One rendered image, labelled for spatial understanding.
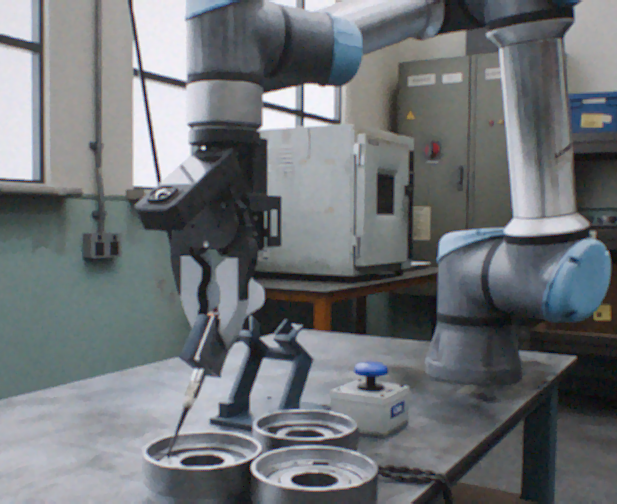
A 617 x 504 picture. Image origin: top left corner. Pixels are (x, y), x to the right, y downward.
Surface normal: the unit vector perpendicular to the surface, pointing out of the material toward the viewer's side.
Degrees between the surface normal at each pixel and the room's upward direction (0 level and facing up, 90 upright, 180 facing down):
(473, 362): 72
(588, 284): 97
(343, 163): 90
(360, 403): 90
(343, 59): 115
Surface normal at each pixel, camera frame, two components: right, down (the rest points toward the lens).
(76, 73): 0.86, 0.04
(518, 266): -0.84, 0.18
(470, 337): -0.26, -0.26
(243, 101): 0.53, 0.05
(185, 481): -0.12, 0.05
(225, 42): 0.14, 0.05
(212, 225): -0.50, 0.04
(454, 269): -0.79, 0.00
